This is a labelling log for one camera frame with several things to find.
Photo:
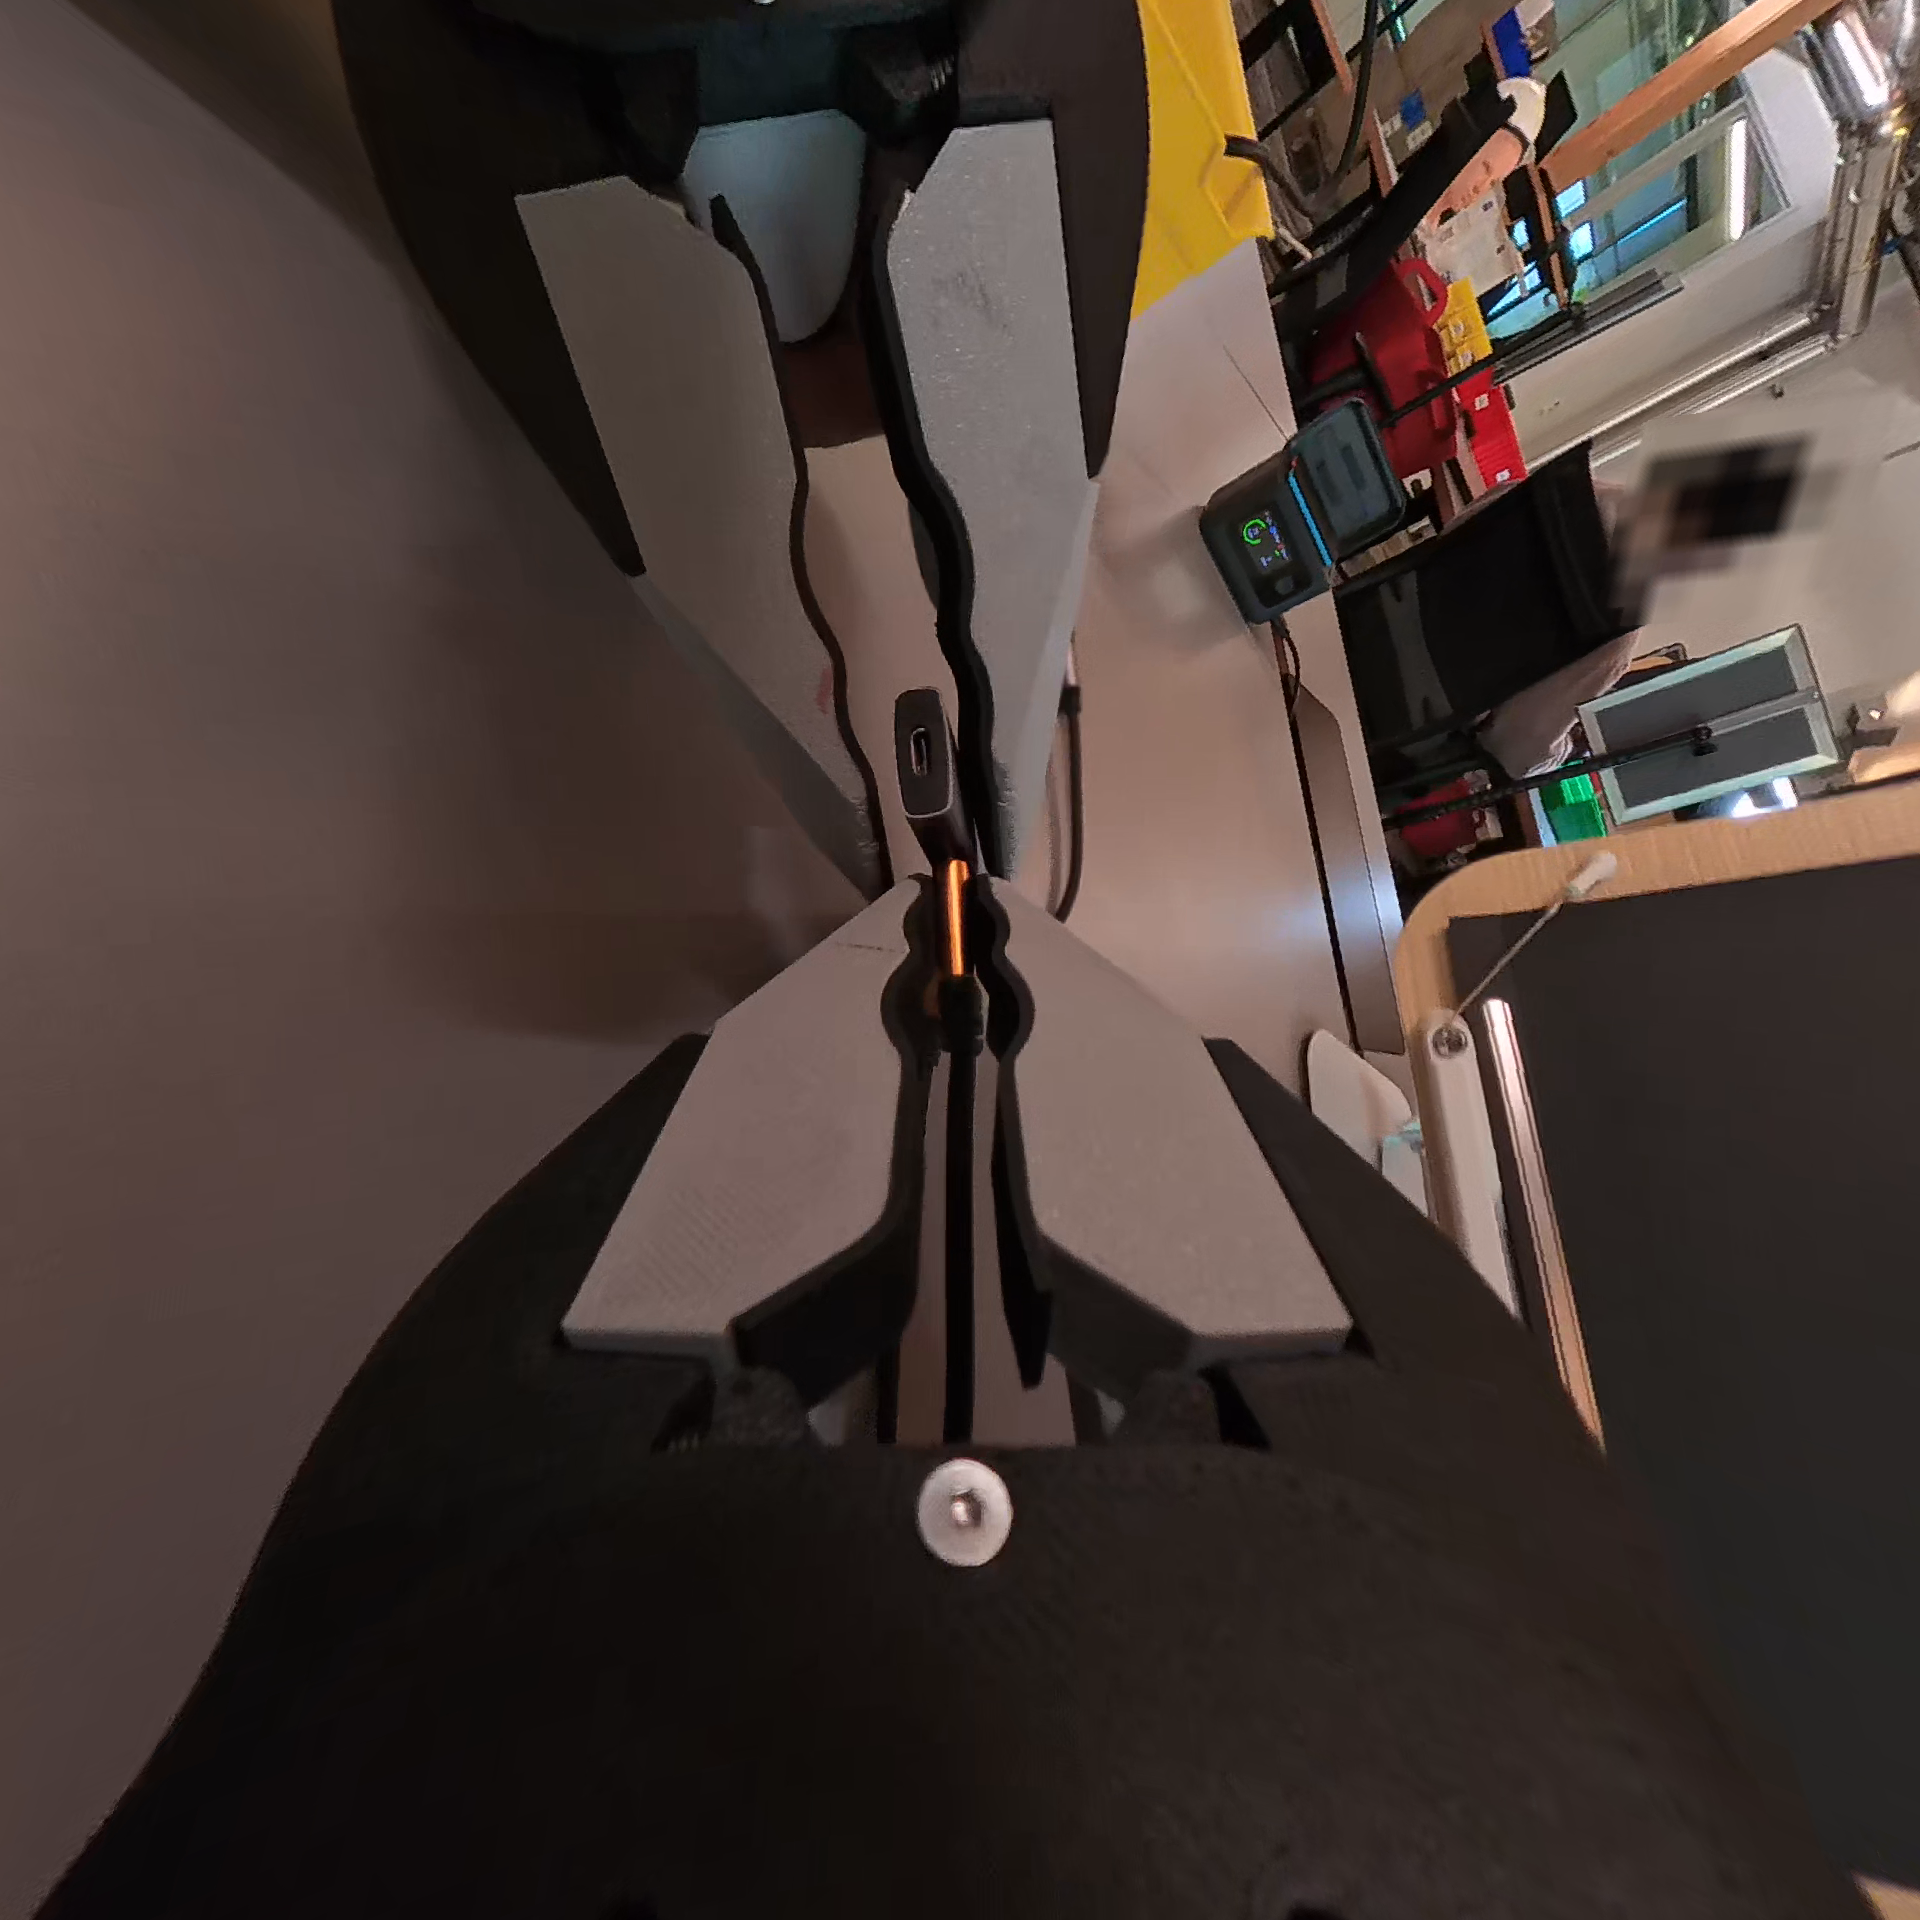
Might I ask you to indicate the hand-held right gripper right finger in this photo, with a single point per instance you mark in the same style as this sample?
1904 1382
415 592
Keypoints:
1170 1185

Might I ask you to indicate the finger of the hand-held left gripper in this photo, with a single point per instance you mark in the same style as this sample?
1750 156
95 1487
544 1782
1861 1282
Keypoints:
660 422
998 375

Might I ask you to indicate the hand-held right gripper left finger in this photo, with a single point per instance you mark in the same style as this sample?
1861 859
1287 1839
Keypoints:
750 1185

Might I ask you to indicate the yellow plastic bin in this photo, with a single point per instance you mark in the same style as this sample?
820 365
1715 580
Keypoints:
1184 149

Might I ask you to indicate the black USB adapter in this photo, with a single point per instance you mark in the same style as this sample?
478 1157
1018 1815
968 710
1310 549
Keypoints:
924 749

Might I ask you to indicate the dark battery charging case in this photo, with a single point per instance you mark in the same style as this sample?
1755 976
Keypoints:
1274 555

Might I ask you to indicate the red basket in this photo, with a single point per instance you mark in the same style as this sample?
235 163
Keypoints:
1394 329

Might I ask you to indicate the small yellow bin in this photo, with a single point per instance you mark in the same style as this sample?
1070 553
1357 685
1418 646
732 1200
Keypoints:
1457 325

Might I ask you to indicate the wood-rimmed black monitor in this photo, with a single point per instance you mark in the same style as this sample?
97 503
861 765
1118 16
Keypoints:
1722 1200

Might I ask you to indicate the green plastic bin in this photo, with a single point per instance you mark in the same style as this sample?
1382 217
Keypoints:
1575 805

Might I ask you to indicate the silver air duct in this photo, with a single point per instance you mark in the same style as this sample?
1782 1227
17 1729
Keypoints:
1851 182

